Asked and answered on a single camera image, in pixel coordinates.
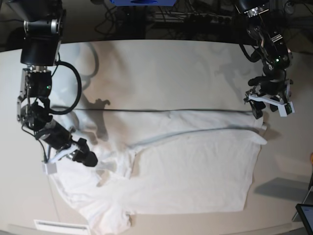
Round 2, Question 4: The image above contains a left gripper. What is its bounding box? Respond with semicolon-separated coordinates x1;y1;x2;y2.
243;75;293;120

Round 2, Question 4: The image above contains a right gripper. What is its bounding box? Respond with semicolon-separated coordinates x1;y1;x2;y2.
35;122;98;167

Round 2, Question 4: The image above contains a white T-shirt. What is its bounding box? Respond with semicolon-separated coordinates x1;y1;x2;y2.
51;110;267;235

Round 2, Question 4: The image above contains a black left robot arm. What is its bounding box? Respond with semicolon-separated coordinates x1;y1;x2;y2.
233;0;295;119

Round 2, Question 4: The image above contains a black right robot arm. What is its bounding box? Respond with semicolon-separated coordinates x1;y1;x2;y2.
6;0;98;167

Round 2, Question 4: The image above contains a white label strip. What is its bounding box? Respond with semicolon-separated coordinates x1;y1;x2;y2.
34;220;90;235

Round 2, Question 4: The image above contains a black tablet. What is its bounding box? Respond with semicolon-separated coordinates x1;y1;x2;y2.
296;204;313;235

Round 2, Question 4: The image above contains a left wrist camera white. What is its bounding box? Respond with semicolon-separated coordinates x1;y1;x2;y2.
245;94;295;117

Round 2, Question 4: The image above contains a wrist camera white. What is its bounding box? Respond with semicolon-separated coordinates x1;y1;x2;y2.
42;144;78;175
245;94;295;117

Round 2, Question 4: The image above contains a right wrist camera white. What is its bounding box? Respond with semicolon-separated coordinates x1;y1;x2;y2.
42;144;78;175

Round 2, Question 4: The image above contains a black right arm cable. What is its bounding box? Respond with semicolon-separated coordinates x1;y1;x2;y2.
48;61;82;115

